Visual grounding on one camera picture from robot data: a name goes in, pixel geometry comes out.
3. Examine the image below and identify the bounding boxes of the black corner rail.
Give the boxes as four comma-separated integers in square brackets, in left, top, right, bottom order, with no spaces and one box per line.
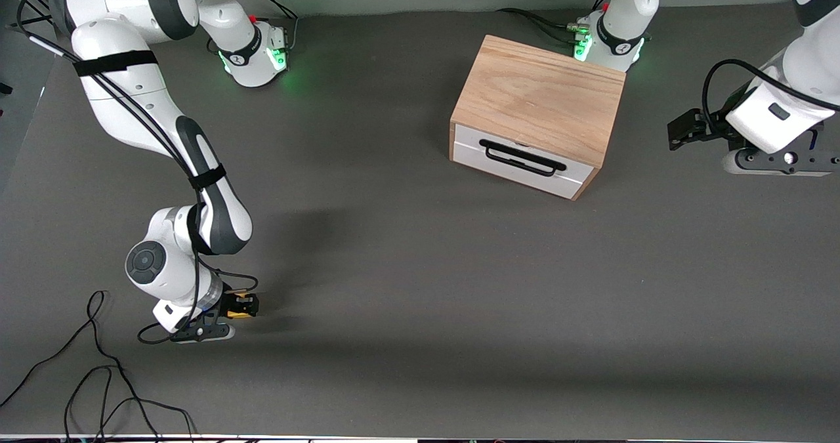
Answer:
[0,0,56,27]

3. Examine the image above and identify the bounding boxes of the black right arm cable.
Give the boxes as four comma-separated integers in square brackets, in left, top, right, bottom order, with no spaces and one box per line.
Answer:
[13,0,260,345]

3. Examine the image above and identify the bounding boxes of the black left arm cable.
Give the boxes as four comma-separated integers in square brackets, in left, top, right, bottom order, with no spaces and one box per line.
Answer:
[702,59,840,143]

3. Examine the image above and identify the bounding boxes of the black metal drawer handle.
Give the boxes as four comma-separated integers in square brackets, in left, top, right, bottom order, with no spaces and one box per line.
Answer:
[479,139,567,177]

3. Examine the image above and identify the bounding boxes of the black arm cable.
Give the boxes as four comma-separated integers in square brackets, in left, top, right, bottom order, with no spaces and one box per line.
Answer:
[702,59,840,143]
[13,0,260,345]

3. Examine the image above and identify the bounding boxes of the yellow block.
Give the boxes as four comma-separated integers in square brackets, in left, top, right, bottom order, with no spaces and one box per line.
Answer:
[226,290,257,319]

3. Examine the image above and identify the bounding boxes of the white-fronted wooden drawer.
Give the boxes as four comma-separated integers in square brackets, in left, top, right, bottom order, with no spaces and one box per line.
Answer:
[453,123,595,200]

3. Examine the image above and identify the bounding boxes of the black base cable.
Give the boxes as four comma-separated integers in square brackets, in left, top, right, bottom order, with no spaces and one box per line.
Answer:
[495,8,585,45]
[249,0,299,53]

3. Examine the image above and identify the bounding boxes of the wooden drawer cabinet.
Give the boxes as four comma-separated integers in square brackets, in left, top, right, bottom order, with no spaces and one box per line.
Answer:
[450,34,626,201]

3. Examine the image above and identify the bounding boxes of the black loose cable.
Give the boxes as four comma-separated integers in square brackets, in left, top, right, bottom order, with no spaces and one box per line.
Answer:
[0,290,161,440]
[64,364,199,442]

